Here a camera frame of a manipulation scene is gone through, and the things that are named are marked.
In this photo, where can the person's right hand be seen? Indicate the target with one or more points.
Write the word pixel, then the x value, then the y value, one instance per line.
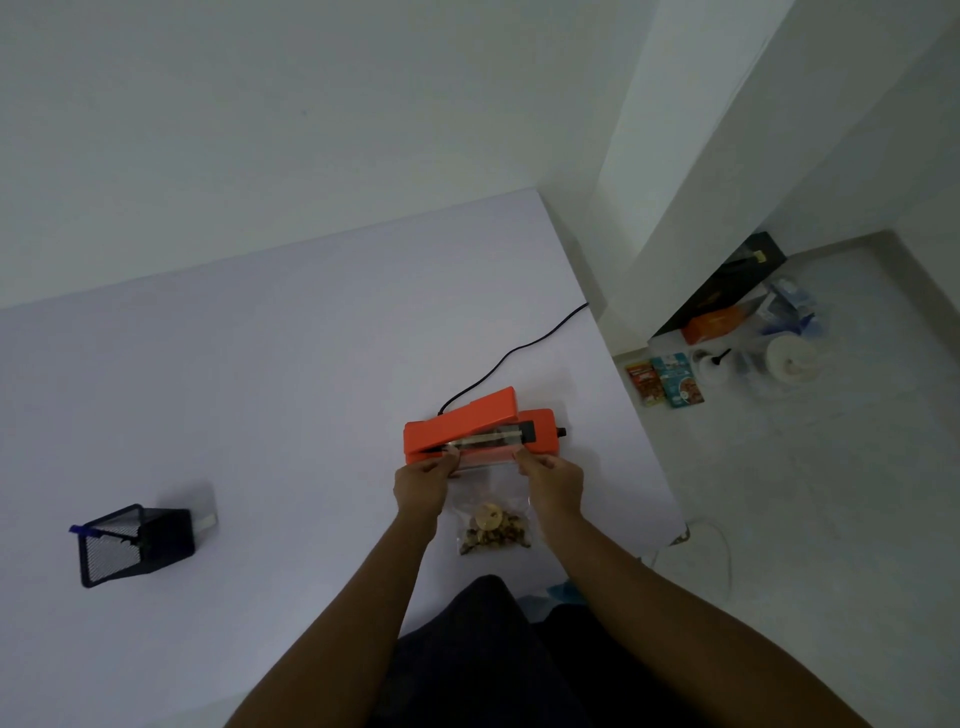
pixel 553 487

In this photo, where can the person's left hand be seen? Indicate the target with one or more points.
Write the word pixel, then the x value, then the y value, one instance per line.
pixel 420 487

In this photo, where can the person's left thumb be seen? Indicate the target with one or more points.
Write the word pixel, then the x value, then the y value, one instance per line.
pixel 448 468

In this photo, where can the person's right thumb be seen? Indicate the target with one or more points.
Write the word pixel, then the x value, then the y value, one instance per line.
pixel 522 462

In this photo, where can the clear plastic bag of snacks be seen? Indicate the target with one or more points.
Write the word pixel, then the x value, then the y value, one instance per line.
pixel 491 510

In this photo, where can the person's left forearm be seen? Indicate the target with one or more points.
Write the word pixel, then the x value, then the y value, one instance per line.
pixel 330 637

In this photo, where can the person's right forearm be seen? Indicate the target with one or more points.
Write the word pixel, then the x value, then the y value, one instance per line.
pixel 690 637

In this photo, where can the orange heat sealer machine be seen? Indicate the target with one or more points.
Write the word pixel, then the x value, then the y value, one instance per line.
pixel 480 431

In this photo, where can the teal cloth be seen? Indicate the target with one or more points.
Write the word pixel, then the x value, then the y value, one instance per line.
pixel 559 596

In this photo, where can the red snack packet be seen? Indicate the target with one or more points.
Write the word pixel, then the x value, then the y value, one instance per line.
pixel 645 382

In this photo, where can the teal snack packet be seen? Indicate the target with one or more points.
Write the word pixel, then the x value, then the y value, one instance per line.
pixel 676 379

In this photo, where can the person's dark trousers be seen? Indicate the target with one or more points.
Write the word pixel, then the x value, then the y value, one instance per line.
pixel 510 660

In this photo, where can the clear plastic bag with scoop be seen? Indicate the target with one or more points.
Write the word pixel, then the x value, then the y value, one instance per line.
pixel 716 366

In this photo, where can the orange box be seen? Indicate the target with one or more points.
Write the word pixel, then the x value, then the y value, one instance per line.
pixel 712 324

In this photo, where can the white eraser block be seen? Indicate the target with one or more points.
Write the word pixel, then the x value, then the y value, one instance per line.
pixel 204 517

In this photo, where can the black box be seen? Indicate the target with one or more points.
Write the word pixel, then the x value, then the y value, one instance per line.
pixel 727 285

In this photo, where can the white round container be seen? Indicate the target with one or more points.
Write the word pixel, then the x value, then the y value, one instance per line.
pixel 789 358

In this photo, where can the blue and clear plastic packaging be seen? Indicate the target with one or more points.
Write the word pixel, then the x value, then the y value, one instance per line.
pixel 787 307

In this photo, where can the black mesh pen holder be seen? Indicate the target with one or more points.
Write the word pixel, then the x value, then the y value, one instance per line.
pixel 135 544

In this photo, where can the blue pen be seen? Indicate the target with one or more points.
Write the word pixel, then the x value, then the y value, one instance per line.
pixel 94 531

